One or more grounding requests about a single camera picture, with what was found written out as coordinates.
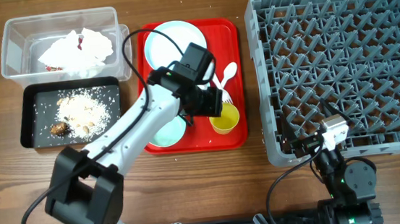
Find black plastic tray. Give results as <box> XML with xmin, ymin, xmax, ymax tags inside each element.
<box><xmin>20</xmin><ymin>77</ymin><xmax>122</xmax><ymax>149</ymax></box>

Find yellow plastic cup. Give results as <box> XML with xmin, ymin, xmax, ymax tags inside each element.
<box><xmin>208</xmin><ymin>103</ymin><xmax>240</xmax><ymax>135</ymax></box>

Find red snack wrapper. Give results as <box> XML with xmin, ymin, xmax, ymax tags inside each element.
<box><xmin>38</xmin><ymin>38</ymin><xmax>85</xmax><ymax>70</ymax></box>

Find red serving tray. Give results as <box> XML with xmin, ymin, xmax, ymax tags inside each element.
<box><xmin>145</xmin><ymin>18</ymin><xmax>248</xmax><ymax>155</ymax></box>

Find grey dishwasher rack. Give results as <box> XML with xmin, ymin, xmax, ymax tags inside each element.
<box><xmin>244</xmin><ymin>0</ymin><xmax>400</xmax><ymax>167</ymax></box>

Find white napkin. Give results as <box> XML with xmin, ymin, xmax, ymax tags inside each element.
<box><xmin>38</xmin><ymin>27</ymin><xmax>114</xmax><ymax>79</ymax></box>

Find white plastic spoon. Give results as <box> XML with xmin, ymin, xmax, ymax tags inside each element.
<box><xmin>221</xmin><ymin>62</ymin><xmax>238</xmax><ymax>87</ymax></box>

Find green bowl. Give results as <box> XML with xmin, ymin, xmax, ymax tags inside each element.
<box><xmin>150</xmin><ymin>116</ymin><xmax>187</xmax><ymax>148</ymax></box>

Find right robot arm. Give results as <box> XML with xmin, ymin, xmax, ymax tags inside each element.
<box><xmin>281</xmin><ymin>99</ymin><xmax>383</xmax><ymax>224</ymax></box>

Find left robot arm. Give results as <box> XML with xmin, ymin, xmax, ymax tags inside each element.
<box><xmin>44</xmin><ymin>43</ymin><xmax>222</xmax><ymax>224</ymax></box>

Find rice and food leftovers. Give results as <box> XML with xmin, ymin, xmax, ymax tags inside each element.
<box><xmin>31</xmin><ymin>85</ymin><xmax>121</xmax><ymax>148</ymax></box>

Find light blue plate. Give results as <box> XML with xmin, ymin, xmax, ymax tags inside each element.
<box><xmin>144</xmin><ymin>20</ymin><xmax>208</xmax><ymax>69</ymax></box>

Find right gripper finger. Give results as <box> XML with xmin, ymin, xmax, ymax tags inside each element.
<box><xmin>280</xmin><ymin>114</ymin><xmax>297</xmax><ymax>152</ymax></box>
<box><xmin>320</xmin><ymin>98</ymin><xmax>350</xmax><ymax>124</ymax></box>

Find clear plastic bin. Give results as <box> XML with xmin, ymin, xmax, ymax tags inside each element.
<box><xmin>1</xmin><ymin>7</ymin><xmax>132</xmax><ymax>87</ymax></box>

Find white plastic fork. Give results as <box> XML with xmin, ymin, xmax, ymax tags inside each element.
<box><xmin>212</xmin><ymin>74</ymin><xmax>233</xmax><ymax>103</ymax></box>

